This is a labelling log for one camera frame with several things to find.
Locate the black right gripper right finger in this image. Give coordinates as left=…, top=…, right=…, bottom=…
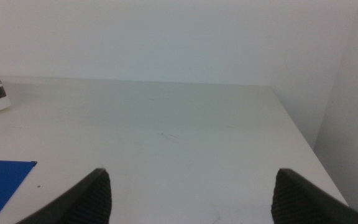
left=271, top=168, right=358, bottom=224

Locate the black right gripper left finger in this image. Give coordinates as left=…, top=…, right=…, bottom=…
left=16, top=168, right=112, bottom=224

